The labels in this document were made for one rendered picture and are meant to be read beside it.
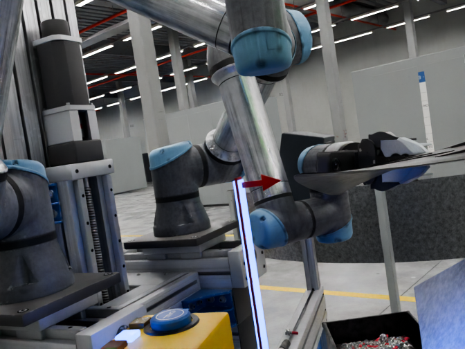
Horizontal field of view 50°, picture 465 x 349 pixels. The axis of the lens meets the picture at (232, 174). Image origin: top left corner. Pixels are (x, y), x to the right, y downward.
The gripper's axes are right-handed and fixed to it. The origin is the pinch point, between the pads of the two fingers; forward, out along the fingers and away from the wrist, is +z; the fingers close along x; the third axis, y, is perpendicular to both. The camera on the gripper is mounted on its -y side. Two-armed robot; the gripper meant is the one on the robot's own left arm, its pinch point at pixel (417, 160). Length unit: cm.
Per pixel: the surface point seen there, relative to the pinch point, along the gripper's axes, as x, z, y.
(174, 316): 13.7, 10.8, -38.3
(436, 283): 16.3, 5.1, -2.0
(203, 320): 14.5, 11.1, -35.5
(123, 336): 14.7, 11.5, -43.3
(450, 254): 48, -134, 128
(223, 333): 15.6, 12.3, -33.8
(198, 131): -77, -1021, 252
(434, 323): 20.6, 7.2, -4.4
